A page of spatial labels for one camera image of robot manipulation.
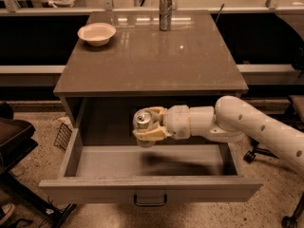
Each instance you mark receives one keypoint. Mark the black wire mesh basket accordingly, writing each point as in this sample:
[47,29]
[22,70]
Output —
[63,137]

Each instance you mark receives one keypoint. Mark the open grey top drawer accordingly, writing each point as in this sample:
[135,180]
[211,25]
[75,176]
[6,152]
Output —
[104,164]

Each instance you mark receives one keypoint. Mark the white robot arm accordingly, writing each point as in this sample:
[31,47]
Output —
[225,122]

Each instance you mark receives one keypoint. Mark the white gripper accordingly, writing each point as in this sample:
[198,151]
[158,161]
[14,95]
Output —
[177,120]

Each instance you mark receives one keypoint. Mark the black office chair base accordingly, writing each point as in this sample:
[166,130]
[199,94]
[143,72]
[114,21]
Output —
[290,112]

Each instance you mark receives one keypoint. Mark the shoe at bottom left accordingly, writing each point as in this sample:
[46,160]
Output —
[6,211]

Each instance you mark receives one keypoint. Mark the green white 7up can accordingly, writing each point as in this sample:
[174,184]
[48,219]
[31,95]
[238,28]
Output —
[142,123]

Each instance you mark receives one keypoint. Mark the tall silver drink can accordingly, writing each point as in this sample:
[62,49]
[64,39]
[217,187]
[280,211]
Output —
[165,13]

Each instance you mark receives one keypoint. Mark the black drawer handle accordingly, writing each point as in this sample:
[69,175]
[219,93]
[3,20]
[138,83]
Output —
[150,201]

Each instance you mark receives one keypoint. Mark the white paper bowl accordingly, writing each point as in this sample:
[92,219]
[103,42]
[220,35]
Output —
[96,34]

